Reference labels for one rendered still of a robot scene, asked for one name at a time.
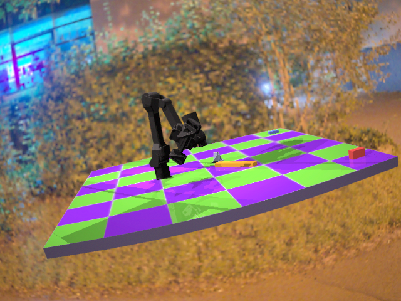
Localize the red rectangular block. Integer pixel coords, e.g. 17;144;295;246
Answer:
348;147;365;160

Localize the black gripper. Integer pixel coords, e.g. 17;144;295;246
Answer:
169;118;202;165

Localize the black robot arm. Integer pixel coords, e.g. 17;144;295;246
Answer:
141;92;207;180

